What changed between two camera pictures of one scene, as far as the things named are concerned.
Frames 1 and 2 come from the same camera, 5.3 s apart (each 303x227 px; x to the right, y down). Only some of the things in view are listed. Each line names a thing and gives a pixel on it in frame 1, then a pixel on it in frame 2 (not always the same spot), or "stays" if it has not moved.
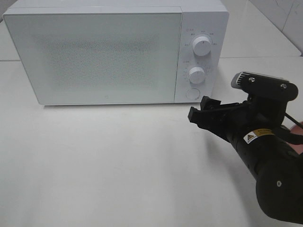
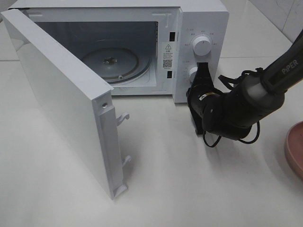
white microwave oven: [74, 56] → [79, 102]
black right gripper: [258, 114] → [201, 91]
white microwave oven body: [120, 53] stays
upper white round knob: [201, 46] stays
